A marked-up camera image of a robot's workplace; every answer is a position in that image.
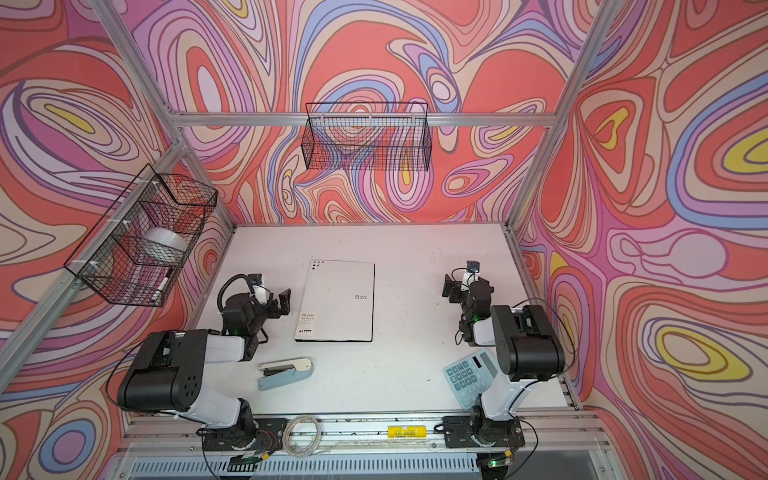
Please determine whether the black file folder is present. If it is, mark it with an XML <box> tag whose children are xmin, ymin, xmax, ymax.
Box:
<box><xmin>294</xmin><ymin>259</ymin><xmax>376</xmax><ymax>343</ymax></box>

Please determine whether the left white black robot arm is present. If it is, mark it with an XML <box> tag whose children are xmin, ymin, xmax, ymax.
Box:
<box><xmin>116</xmin><ymin>289</ymin><xmax>291</xmax><ymax>451</ymax></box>

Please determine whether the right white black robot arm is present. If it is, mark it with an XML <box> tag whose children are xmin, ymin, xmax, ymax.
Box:
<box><xmin>435</xmin><ymin>268</ymin><xmax>566</xmax><ymax>451</ymax></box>

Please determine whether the blue white stapler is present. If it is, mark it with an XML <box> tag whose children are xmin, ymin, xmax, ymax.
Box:
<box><xmin>257</xmin><ymin>357</ymin><xmax>314</xmax><ymax>391</ymax></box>

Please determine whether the teal calculator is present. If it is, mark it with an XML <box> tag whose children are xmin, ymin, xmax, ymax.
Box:
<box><xmin>443</xmin><ymin>348</ymin><xmax>499</xmax><ymax>410</ymax></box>

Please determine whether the yellow label tag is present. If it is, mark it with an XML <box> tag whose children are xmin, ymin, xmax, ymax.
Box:
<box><xmin>387</xmin><ymin>425</ymin><xmax>428</xmax><ymax>439</ymax></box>

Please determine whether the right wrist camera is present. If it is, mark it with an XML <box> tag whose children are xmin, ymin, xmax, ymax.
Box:
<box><xmin>451</xmin><ymin>260</ymin><xmax>480</xmax><ymax>290</ymax></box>

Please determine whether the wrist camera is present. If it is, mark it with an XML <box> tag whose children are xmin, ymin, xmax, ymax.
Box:
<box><xmin>216</xmin><ymin>273</ymin><xmax>273</xmax><ymax>313</ymax></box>
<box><xmin>451</xmin><ymin>260</ymin><xmax>480</xmax><ymax>290</ymax></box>

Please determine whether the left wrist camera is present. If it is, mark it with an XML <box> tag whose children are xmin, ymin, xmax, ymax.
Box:
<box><xmin>216</xmin><ymin>273</ymin><xmax>273</xmax><ymax>313</ymax></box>

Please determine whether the left black wire basket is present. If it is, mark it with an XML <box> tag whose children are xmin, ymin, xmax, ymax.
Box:
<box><xmin>64</xmin><ymin>164</ymin><xmax>218</xmax><ymax>308</ymax></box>

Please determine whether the black wire basket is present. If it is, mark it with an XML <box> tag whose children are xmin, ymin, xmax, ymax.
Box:
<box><xmin>301</xmin><ymin>101</ymin><xmax>433</xmax><ymax>172</ymax></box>
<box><xmin>64</xmin><ymin>164</ymin><xmax>218</xmax><ymax>308</ymax></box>

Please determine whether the coiled clear cable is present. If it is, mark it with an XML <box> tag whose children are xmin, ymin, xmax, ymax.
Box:
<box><xmin>281</xmin><ymin>415</ymin><xmax>323</xmax><ymax>458</ymax></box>

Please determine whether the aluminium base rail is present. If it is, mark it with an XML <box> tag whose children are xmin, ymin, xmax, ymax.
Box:
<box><xmin>118</xmin><ymin>409</ymin><xmax>612</xmax><ymax>456</ymax></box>

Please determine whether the back black wire basket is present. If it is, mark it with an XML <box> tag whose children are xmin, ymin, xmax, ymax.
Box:
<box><xmin>301</xmin><ymin>101</ymin><xmax>433</xmax><ymax>172</ymax></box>

